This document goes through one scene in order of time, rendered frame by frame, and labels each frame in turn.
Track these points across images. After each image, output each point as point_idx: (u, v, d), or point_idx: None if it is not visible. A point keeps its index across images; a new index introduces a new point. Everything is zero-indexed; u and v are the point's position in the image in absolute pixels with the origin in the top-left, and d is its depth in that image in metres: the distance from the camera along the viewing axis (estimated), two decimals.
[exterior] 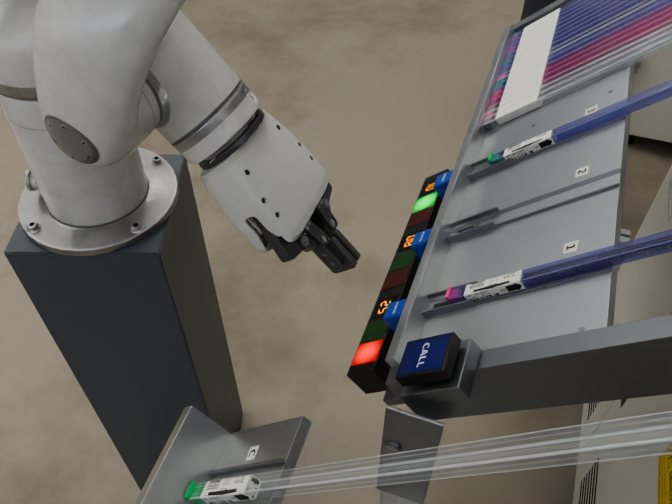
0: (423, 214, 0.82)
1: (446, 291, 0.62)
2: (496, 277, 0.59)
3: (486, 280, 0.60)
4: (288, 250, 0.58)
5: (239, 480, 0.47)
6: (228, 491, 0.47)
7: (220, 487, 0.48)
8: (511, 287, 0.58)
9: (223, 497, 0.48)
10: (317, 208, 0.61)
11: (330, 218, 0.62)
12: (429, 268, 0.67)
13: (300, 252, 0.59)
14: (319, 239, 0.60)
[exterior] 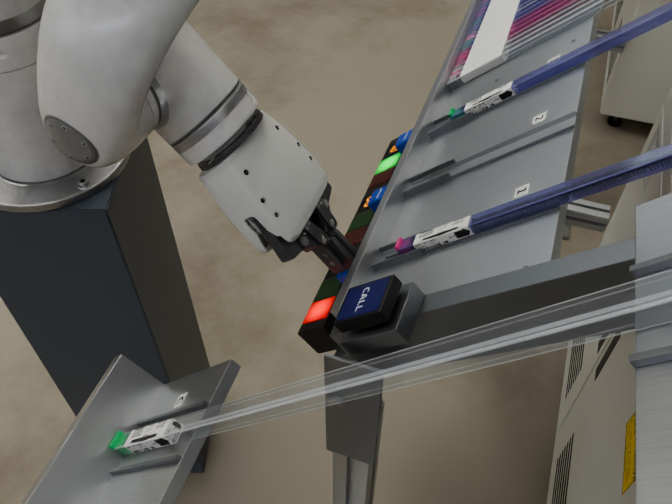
0: (385, 174, 0.80)
1: (396, 242, 0.60)
2: (445, 224, 0.57)
3: (436, 228, 0.57)
4: (288, 250, 0.58)
5: (161, 425, 0.45)
6: (149, 436, 0.45)
7: (143, 434, 0.46)
8: (459, 233, 0.55)
9: (145, 443, 0.45)
10: (317, 208, 0.61)
11: (330, 218, 0.62)
12: (382, 221, 0.64)
13: (300, 252, 0.59)
14: (319, 239, 0.60)
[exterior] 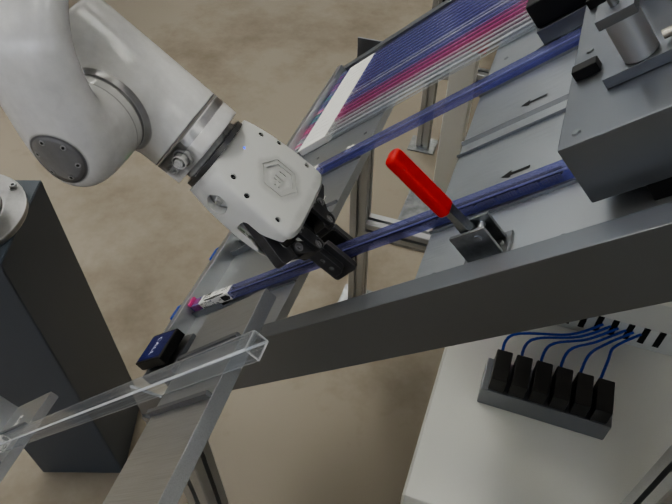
0: None
1: (190, 300, 0.80)
2: (218, 289, 0.77)
3: (213, 292, 0.78)
4: None
5: None
6: None
7: None
8: (224, 297, 0.76)
9: None
10: None
11: None
12: (207, 277, 0.83)
13: None
14: (312, 223, 0.65)
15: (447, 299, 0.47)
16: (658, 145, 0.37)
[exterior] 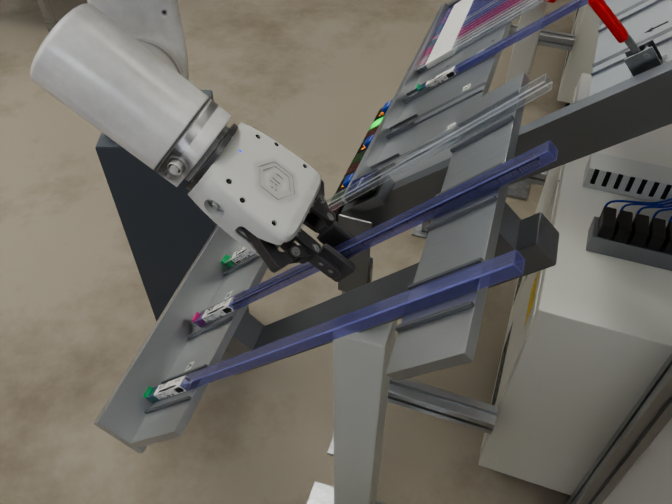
0: (375, 129, 1.20)
1: (193, 316, 0.81)
2: (220, 303, 0.78)
3: (215, 306, 0.79)
4: None
5: None
6: (247, 248, 0.85)
7: (242, 249, 0.86)
8: (225, 310, 0.76)
9: (244, 253, 0.86)
10: None
11: None
12: (372, 151, 1.05)
13: (317, 197, 0.66)
14: (313, 221, 0.65)
15: (622, 101, 0.69)
16: None
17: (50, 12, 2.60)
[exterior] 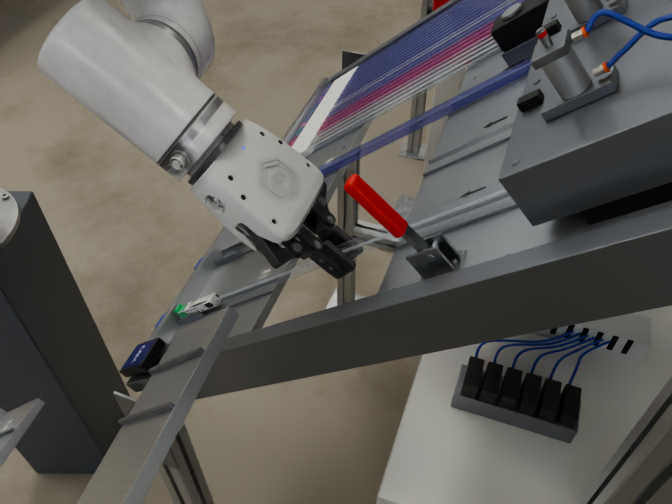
0: None
1: None
2: None
3: None
4: None
5: (208, 296, 0.79)
6: (201, 302, 0.79)
7: (196, 302, 0.80)
8: None
9: (198, 307, 0.79)
10: None
11: None
12: (191, 286, 0.86)
13: None
14: (313, 222, 0.65)
15: (403, 314, 0.50)
16: (587, 176, 0.40)
17: None
